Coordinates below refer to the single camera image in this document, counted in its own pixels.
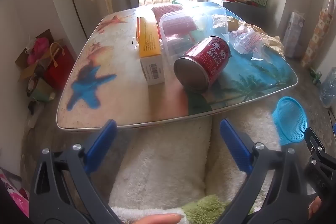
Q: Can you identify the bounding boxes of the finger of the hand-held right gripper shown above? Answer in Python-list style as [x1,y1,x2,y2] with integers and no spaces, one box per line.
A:
[304,127,327,161]

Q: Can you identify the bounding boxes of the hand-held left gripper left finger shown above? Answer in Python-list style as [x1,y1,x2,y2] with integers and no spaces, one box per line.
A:
[28,119,124,224]

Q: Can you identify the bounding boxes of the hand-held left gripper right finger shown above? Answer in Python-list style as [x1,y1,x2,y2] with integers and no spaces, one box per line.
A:
[218,119,315,224]

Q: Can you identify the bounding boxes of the blue mesh basket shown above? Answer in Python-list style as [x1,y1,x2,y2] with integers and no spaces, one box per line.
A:
[272,96,308,146]

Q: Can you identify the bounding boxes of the red milk can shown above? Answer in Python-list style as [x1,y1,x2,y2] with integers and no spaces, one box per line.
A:
[173,35,231,94]

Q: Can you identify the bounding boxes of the yellow carton box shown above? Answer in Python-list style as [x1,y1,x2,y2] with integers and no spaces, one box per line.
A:
[136,16,166,86]

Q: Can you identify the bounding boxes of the clear wrapper red lettering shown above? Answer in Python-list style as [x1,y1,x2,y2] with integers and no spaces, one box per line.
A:
[230,28,265,55]

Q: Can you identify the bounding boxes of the clear plastic container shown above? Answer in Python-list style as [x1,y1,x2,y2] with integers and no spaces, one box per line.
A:
[159,6,230,60]

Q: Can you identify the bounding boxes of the person's right hand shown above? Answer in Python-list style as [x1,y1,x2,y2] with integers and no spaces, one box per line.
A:
[309,197,323,217]

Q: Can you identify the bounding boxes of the person's left hand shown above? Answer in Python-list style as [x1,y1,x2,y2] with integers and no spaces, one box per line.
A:
[136,214,185,224]

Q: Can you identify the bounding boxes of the beach print table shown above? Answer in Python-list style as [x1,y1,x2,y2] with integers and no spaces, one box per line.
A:
[56,1,298,130]

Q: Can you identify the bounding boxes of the empty clear water jug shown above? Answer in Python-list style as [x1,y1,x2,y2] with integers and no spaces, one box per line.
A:
[319,74,336,109]

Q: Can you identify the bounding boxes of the white fluffy pants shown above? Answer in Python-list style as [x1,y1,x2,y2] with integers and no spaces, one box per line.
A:
[108,109,289,224]

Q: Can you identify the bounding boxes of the green towel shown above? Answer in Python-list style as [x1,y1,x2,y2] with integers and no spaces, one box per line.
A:
[181,195,255,224]

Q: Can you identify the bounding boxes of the green yellow bag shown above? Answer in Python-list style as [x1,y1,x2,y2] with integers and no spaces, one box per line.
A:
[26,77,57,102]

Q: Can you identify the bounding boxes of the red gift bag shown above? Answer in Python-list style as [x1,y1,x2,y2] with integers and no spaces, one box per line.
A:
[43,42,76,90]

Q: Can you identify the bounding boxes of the pink printed cloth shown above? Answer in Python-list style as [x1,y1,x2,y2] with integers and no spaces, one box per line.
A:
[0,166,29,217]

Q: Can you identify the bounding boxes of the pink soft bundle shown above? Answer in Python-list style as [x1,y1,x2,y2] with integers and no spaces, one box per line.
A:
[26,38,50,64]

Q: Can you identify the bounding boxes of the toilet paper pack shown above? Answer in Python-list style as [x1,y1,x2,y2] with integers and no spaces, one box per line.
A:
[282,11,306,58]

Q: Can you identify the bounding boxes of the brown cardboard sheet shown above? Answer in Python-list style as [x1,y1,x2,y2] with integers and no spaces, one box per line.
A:
[15,29,63,83]

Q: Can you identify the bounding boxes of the grey cabinet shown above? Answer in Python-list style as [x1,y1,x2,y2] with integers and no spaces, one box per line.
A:
[207,0,271,30]

